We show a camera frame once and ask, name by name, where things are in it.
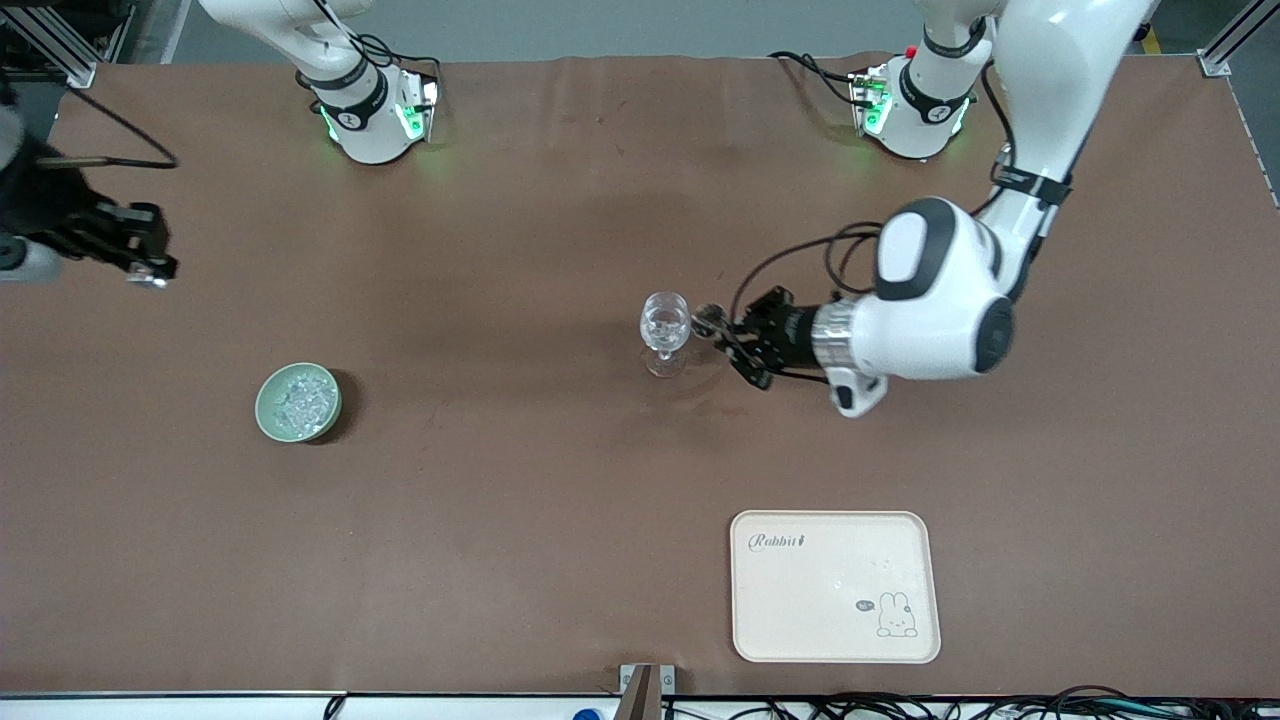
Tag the metal bracket with brown post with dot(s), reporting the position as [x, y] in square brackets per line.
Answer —
[645, 690]

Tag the cream rabbit print tray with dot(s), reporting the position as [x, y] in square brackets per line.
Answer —
[835, 590]

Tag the clear single ice cube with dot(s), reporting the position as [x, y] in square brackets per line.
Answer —
[148, 280]

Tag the aluminium frame profile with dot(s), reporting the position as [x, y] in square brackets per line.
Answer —
[55, 45]
[1235, 35]

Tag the clear stemmed wine glass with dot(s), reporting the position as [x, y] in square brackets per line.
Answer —
[665, 330]

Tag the pile of clear ice cubes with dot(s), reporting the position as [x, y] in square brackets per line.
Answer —
[305, 400]

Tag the brown table cover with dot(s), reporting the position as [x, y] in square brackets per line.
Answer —
[560, 500]

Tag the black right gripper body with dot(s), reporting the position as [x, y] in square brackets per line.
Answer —
[42, 204]

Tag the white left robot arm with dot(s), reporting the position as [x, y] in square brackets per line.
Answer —
[940, 310]

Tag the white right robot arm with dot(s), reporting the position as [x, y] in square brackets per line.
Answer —
[370, 130]

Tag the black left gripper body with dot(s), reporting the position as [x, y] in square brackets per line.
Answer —
[793, 335]

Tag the green ceramic bowl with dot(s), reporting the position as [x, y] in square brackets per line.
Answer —
[270, 415]

